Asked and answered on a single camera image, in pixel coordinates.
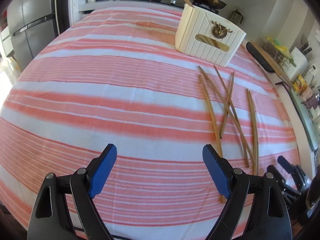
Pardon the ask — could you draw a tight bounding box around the wooden chopstick two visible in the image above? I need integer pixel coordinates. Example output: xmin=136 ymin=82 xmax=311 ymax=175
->
xmin=198 ymin=65 xmax=250 ymax=169

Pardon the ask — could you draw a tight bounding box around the wooden chopstick five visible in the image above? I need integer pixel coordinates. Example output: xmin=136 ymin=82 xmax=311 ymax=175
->
xmin=246 ymin=89 xmax=259 ymax=176

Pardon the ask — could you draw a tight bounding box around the wooden chopstick one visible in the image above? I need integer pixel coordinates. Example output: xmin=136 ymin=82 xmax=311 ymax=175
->
xmin=198 ymin=74 xmax=226 ymax=204

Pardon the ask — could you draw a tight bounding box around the wooden chopstick four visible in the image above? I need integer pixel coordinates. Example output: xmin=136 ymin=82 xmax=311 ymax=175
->
xmin=214 ymin=66 xmax=255 ymax=167

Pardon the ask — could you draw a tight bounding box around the wooden chopstick three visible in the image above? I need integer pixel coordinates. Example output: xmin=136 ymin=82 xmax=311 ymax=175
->
xmin=219 ymin=71 xmax=235 ymax=139

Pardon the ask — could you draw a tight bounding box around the wooden chopstick six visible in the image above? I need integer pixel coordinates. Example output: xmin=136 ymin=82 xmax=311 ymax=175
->
xmin=183 ymin=0 xmax=194 ymax=7

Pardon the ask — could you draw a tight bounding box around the yellow snack packet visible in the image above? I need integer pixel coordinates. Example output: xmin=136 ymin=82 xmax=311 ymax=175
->
xmin=293 ymin=75 xmax=308 ymax=94

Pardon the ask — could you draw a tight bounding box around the wooden cutting board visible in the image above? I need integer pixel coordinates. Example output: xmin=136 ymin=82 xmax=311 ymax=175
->
xmin=245 ymin=41 xmax=293 ymax=89

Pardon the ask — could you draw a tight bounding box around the pink striped tablecloth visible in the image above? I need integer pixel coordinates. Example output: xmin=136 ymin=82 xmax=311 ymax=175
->
xmin=1 ymin=2 xmax=300 ymax=239

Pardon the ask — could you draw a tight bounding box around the white knife block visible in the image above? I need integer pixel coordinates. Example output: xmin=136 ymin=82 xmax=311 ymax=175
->
xmin=286 ymin=42 xmax=312 ymax=82

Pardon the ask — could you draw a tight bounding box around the cream utensil holder box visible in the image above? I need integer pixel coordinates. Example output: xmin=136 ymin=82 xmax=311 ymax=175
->
xmin=175 ymin=3 xmax=246 ymax=67

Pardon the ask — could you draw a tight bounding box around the dark glass kettle jar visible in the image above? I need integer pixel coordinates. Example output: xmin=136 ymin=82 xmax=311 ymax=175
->
xmin=229 ymin=9 xmax=244 ymax=25

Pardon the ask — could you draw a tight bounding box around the grey refrigerator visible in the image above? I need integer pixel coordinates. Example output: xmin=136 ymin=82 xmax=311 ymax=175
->
xmin=7 ymin=0 xmax=59 ymax=70

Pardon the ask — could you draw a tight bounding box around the wire basket with bags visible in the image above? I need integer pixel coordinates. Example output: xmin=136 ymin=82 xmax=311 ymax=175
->
xmin=263 ymin=36 xmax=296 ymax=67

